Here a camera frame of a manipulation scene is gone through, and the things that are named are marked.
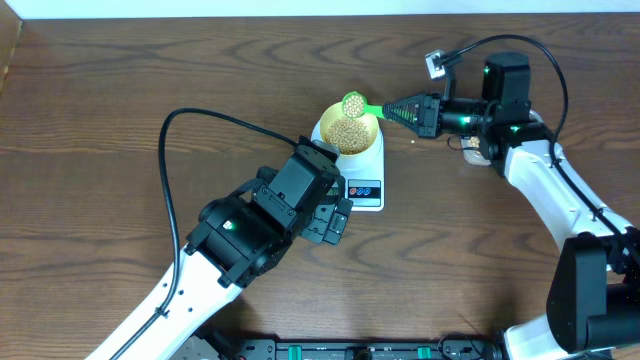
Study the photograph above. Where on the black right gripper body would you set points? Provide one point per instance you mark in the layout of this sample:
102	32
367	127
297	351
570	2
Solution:
457	117

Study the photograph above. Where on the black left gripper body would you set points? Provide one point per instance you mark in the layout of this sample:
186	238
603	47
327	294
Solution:
292	221

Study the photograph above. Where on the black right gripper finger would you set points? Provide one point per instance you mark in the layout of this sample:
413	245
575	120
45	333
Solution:
407	106
410	123

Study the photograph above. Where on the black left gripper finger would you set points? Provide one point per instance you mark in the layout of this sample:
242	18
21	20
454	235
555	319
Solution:
318	231
337	222

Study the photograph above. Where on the green plastic scoop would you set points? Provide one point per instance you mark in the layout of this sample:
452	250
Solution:
355	105

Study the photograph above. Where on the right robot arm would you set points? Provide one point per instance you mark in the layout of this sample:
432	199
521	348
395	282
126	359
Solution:
593	301

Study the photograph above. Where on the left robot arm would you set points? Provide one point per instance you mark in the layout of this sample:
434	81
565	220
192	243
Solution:
237	238

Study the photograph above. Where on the white digital kitchen scale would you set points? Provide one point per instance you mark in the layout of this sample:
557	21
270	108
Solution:
364	176

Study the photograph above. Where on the yellow bowl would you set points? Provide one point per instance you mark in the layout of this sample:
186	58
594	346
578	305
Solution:
334	112

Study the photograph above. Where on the soybeans in bowl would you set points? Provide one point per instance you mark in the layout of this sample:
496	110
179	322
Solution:
350	136

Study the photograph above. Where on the clear plastic container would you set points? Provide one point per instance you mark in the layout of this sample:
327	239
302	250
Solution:
471	155

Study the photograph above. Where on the soybeans in container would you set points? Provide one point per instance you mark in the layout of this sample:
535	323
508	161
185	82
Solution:
474	142

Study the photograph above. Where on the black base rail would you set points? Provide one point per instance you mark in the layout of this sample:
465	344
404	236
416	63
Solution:
218	345

